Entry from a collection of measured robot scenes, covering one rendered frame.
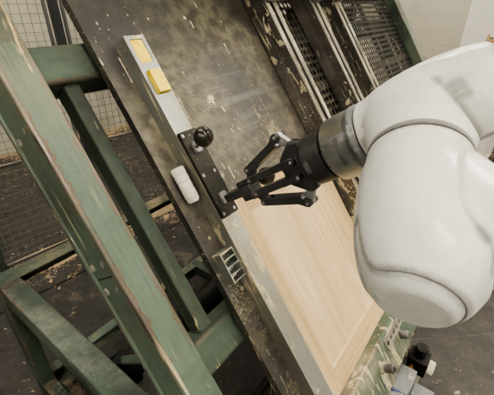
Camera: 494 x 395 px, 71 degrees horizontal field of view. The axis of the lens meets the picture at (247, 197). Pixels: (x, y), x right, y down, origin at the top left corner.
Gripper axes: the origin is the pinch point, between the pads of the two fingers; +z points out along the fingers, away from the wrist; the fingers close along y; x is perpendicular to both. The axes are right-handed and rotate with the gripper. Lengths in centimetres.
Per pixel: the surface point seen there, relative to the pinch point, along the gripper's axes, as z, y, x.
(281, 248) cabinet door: 14.0, 18.4, 16.4
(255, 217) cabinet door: 14.0, 8.3, 13.4
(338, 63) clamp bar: 9, -20, 81
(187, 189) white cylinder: 12.9, -5.1, -0.9
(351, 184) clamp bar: 9, 17, 52
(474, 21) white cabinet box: 10, -25, 435
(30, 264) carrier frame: 124, -8, -8
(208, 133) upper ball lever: -0.4, -11.9, -1.1
